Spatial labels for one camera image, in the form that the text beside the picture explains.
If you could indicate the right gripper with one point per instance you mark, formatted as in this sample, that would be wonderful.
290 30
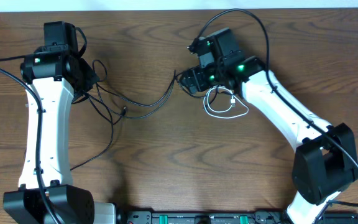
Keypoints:
193 77

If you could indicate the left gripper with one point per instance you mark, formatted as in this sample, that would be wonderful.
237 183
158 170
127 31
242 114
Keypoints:
94 78

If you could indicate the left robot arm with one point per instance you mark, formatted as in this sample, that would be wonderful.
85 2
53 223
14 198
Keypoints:
55 75

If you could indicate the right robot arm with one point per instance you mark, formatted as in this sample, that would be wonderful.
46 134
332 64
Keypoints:
325 162

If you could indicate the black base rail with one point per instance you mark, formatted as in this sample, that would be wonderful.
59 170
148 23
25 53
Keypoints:
146 217

